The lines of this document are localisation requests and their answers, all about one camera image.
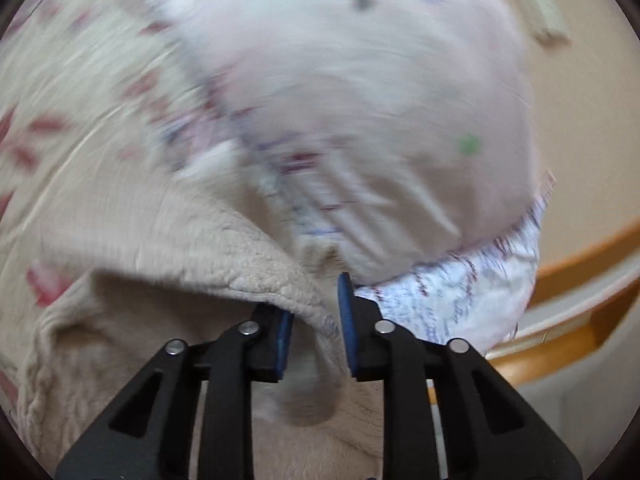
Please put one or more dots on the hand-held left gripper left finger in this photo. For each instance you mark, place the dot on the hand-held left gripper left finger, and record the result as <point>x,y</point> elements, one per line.
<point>283,342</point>

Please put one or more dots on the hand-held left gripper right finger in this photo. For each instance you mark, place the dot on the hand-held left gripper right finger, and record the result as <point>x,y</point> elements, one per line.
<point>346,320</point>

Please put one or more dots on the beige knit sweater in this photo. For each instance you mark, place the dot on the beige knit sweater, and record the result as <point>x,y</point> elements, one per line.
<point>175,270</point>

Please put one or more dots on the white printed small garment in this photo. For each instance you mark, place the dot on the white printed small garment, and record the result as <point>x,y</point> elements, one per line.
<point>350,100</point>

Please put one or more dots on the beige floral blanket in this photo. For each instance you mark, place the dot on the beige floral blanket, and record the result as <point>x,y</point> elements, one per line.
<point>75,110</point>

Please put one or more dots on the wooden bed frame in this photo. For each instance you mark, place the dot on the wooden bed frame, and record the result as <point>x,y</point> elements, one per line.
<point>575,260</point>

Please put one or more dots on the white wall switch plate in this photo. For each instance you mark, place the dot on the white wall switch plate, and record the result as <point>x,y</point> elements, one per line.
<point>545,10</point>

